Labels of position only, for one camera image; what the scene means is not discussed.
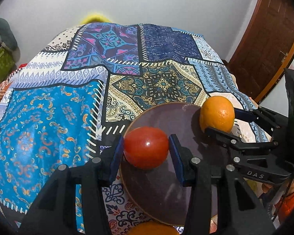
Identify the large orange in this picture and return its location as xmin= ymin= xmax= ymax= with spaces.
xmin=199 ymin=96 xmax=235 ymax=133

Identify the small mandarin orange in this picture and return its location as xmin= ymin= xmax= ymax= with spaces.
xmin=126 ymin=221 xmax=179 ymax=235

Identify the red tomato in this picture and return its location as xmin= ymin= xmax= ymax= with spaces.
xmin=124 ymin=126 xmax=169 ymax=170

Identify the dark round plate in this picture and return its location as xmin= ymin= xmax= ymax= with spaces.
xmin=119 ymin=102 xmax=234 ymax=227

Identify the brown wooden door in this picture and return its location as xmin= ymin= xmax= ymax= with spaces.
xmin=228 ymin=0 xmax=294 ymax=102

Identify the blue patchwork bedspread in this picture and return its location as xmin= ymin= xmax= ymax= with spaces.
xmin=0 ymin=22 xmax=270 ymax=235

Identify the green storage box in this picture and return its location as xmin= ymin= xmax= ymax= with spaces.
xmin=0 ymin=46 xmax=17 ymax=96

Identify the grey plush toy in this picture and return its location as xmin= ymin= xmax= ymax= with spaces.
xmin=0 ymin=18 xmax=18 ymax=52

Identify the yellow curved cushion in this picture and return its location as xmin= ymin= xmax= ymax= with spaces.
xmin=80 ymin=13 xmax=111 ymax=25

